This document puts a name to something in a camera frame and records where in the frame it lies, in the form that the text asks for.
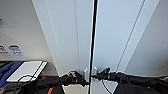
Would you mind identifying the white door handle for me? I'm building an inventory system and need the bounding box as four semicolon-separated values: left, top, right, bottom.
93;66;99;76
83;67;89;81

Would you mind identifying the white wardrobe door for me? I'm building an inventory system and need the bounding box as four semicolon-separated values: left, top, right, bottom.
44;0;93;94
93;0;147;94

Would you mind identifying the white wardrobe carcass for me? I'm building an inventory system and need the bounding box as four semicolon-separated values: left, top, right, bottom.
31;0;162;94

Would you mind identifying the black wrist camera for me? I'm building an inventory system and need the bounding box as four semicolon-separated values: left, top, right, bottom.
67;70;79;76
103;67;111;73

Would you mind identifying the orange metal frame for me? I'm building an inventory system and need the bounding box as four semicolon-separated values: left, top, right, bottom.
38;74;55;94

